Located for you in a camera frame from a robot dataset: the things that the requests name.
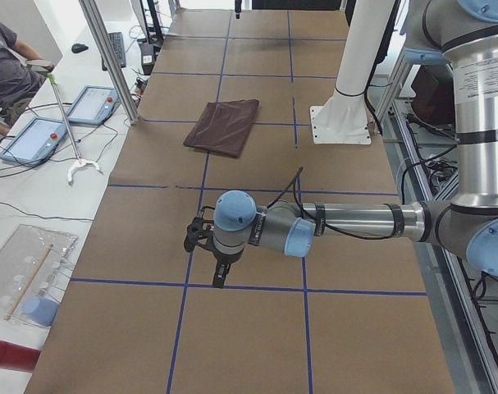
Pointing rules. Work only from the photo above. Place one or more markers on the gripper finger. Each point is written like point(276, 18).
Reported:
point(237, 8)
point(221, 272)

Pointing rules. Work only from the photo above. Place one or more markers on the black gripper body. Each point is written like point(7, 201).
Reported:
point(225, 259)

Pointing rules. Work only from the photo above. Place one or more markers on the dark brown t-shirt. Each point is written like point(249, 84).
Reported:
point(223, 127)

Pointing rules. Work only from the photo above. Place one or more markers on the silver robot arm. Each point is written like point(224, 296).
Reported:
point(466, 34)

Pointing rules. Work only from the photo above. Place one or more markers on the black computer keyboard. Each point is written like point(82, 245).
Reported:
point(118, 47)

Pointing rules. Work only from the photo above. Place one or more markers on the black computer mouse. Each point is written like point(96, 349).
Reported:
point(78, 48)

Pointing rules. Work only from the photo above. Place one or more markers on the white reacher grabber stick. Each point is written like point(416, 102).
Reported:
point(79, 162)

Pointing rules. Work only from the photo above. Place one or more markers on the far blue teach pendant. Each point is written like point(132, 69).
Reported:
point(93, 106)

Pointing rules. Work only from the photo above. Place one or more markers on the blue teach pendant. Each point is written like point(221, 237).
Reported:
point(35, 143)
point(93, 106)

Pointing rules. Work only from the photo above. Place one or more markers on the clear plastic bag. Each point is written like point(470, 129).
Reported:
point(18, 257)

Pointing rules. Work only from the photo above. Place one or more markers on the wooden stick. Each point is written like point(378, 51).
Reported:
point(28, 283)

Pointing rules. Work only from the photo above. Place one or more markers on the near blue teach pendant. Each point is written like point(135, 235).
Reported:
point(35, 143)

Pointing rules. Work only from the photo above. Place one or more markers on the red cylinder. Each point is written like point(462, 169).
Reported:
point(18, 358)

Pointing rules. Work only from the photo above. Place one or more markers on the seated person grey shirt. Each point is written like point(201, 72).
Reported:
point(18, 83)

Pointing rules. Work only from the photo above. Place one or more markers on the aluminium frame post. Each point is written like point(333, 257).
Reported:
point(98, 30)

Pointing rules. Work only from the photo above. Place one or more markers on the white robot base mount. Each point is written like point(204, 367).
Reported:
point(343, 118)

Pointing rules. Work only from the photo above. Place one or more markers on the aluminium frame rack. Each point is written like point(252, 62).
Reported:
point(464, 300)

